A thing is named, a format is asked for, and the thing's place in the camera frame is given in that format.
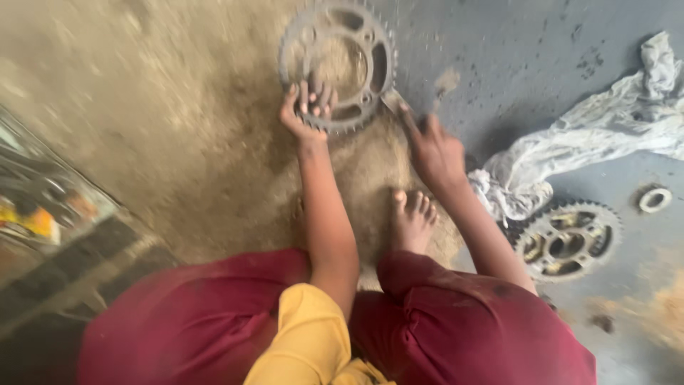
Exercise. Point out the dirty white rag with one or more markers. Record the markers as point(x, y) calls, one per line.
point(582, 136)

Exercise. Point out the sprocket with hub carrier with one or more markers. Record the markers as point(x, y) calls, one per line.
point(567, 241)

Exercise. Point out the metal scraper tool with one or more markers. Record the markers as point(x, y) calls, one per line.
point(394, 100)

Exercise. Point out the person's bare foot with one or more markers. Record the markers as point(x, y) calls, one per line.
point(411, 222)

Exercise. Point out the person's left hand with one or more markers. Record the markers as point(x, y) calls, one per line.
point(299, 120)

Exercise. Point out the person's right hand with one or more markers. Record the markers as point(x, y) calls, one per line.
point(435, 152)

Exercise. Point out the maroon trousers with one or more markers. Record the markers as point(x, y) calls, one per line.
point(331, 326)

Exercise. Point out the yellow shirt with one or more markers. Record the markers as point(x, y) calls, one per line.
point(312, 339)

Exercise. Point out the cluttered crate of parts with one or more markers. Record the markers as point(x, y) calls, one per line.
point(51, 214)

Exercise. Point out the grey toothed sprocket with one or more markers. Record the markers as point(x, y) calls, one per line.
point(337, 65)

